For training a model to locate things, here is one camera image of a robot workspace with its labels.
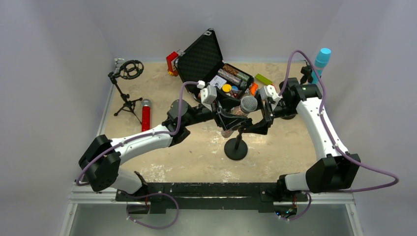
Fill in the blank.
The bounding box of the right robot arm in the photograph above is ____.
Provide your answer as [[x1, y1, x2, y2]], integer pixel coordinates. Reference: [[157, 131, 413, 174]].
[[245, 78, 360, 195]]

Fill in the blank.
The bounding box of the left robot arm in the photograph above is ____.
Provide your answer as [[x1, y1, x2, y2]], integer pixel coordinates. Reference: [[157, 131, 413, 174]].
[[76, 96, 258, 194]]

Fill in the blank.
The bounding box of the black round-base mic stand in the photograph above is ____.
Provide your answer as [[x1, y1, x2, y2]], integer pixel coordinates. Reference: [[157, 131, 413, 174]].
[[224, 118, 252, 161]]

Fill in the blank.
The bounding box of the red toy block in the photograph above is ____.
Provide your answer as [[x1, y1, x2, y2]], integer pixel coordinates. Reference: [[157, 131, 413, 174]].
[[166, 52, 179, 76]]

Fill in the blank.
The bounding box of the blue microphone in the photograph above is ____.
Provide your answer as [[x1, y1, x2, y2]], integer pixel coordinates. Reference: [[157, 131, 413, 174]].
[[309, 48, 331, 84]]

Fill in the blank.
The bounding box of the tripod stand with shock mount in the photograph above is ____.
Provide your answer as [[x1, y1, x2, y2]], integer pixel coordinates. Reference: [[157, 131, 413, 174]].
[[107, 59, 144, 123]]

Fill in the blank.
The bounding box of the yellow chip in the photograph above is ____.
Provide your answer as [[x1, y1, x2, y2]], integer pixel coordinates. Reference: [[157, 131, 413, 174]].
[[222, 84, 232, 93]]

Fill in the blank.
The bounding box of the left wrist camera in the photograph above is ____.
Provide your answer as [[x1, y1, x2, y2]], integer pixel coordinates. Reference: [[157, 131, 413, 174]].
[[197, 80, 217, 111]]

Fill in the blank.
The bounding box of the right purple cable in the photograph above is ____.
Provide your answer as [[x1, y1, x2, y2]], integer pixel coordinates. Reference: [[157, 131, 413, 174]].
[[278, 50, 400, 222]]

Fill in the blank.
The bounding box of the orange curved toy track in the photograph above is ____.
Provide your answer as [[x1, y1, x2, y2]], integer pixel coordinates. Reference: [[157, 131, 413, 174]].
[[249, 83, 259, 96]]

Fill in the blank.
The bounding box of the red microphone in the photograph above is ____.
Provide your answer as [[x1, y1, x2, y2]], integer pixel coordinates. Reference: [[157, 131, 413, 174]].
[[142, 99, 151, 132]]

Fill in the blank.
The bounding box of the green toy brick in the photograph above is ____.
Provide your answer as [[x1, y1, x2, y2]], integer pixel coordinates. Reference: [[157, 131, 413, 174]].
[[255, 74, 273, 86]]

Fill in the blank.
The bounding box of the silver glitter microphone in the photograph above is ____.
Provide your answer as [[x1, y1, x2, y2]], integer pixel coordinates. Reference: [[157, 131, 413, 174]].
[[221, 95, 258, 138]]

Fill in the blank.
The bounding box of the black poker chip case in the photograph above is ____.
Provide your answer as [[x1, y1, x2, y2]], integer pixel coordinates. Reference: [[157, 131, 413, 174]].
[[175, 29, 254, 103]]

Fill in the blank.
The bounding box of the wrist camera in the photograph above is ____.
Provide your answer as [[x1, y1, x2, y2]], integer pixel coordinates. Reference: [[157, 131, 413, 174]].
[[197, 80, 217, 111], [259, 85, 282, 105]]

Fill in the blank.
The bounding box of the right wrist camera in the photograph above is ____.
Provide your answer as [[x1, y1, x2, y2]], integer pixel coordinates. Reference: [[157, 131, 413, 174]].
[[259, 85, 282, 105]]

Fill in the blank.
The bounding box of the white card deck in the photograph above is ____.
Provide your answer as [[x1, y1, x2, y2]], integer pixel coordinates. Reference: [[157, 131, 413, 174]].
[[209, 75, 227, 89]]

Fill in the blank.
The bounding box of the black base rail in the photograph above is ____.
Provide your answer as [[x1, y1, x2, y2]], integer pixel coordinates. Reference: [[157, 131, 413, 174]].
[[116, 182, 308, 214]]

